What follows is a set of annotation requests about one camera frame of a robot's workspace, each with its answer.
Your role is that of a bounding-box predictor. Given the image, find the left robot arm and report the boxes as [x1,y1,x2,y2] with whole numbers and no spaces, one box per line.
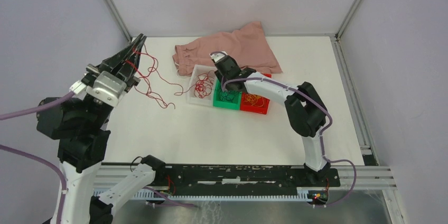
[36,34,166,223]

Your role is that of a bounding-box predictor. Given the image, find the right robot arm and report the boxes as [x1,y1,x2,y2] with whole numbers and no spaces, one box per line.
[106,39,332,186]

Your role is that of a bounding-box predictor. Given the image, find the green plastic bin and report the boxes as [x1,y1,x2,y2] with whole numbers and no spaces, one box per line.
[212,79,242,110]

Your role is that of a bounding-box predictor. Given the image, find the pink cloth shorts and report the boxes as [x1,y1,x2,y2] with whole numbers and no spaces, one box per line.
[172,21,283,76]

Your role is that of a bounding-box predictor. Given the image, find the translucent white bin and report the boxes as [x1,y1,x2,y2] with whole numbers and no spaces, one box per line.
[186,65,217,107]

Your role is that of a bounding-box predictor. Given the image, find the red plastic bin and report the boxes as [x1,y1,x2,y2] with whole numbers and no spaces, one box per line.
[239,92,270,115]

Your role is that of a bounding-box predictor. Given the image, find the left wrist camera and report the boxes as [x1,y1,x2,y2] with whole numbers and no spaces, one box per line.
[69,71,127,107]

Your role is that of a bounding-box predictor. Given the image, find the black cables in green bin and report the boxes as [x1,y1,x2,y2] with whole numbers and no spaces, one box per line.
[217,87,240,104]

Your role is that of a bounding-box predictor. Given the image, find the red cables in white bin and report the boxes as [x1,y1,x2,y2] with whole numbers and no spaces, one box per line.
[193,70,217,100]

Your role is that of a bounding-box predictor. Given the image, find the yellow cables in red bin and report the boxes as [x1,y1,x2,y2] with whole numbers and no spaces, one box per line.
[243,92,268,108]

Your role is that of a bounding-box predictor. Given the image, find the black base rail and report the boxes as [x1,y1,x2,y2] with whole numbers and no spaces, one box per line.
[131,155,341,197]

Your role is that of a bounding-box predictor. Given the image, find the white cable duct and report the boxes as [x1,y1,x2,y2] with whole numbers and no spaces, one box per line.
[92,187,312,202]

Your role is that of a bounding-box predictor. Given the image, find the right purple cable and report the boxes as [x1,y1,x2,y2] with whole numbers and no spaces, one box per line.
[209,51,357,207]

